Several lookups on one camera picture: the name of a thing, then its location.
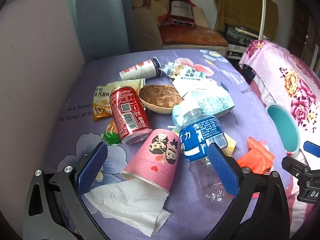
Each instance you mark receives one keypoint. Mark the white paper tissue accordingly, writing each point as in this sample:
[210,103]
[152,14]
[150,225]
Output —
[125,202]

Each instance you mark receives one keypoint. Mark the beige cushion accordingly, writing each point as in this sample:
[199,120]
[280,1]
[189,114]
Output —
[201,17]

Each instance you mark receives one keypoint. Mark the pale yellow wrapper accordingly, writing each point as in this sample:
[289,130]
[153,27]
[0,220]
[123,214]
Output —
[228,147]

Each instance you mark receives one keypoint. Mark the purple floral bed sheet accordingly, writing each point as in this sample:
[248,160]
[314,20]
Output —
[225,67]

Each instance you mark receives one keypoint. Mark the dark glass cabinet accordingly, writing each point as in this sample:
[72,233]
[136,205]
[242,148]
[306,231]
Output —
[305,25]

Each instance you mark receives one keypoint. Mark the pink floral blanket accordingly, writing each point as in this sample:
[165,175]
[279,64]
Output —
[287,62]

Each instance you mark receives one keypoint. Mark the bright orange wrapper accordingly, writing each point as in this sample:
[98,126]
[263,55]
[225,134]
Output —
[255,157]

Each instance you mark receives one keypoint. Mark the pink cartoon paper cup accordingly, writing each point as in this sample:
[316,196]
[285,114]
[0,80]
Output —
[155,160]

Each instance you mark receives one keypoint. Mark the red soda can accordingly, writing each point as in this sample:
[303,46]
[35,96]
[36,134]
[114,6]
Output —
[127,115]

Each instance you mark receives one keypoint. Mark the yellow cushion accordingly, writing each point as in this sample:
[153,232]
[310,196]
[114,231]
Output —
[157,7]

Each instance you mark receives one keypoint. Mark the red bottle print bag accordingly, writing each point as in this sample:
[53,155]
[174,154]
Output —
[181,10]

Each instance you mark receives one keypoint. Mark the orange cake wrapper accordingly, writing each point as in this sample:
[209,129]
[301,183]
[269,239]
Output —
[101,97]

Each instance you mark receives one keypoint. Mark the brown coconut shell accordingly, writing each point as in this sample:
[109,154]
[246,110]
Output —
[160,96]

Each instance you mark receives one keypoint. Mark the teal round bin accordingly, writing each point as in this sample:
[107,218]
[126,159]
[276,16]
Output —
[282,127]

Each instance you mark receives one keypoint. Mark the clear bottle blue label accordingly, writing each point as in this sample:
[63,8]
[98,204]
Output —
[197,140]

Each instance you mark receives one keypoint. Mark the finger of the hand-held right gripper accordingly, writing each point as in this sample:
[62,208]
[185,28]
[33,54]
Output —
[312,149]
[297,167]

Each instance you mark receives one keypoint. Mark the green jelly cup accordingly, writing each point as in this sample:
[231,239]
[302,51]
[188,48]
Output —
[111,136]

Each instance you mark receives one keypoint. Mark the beige sofa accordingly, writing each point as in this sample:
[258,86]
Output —
[145,30]

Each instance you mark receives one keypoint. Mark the orange brown seat cushion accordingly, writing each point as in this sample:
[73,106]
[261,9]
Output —
[192,35]

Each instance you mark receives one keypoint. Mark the brown patterned cloth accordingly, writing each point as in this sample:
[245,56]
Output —
[237,5]

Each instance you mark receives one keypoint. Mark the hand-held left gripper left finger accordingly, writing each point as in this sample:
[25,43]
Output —
[92,167]

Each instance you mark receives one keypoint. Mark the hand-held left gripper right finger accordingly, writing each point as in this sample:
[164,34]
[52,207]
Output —
[222,170]

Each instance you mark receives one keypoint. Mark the black stereo unit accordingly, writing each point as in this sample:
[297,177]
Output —
[237,45]

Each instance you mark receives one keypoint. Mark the white drink bottle red print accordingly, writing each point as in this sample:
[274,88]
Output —
[137,70]

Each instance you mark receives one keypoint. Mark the white stick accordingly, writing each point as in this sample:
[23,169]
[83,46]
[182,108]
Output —
[262,17]

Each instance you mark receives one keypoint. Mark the blue white snack packet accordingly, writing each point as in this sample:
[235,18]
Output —
[175,70]

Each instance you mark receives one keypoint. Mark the white medicine box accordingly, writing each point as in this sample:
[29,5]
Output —
[212,97]

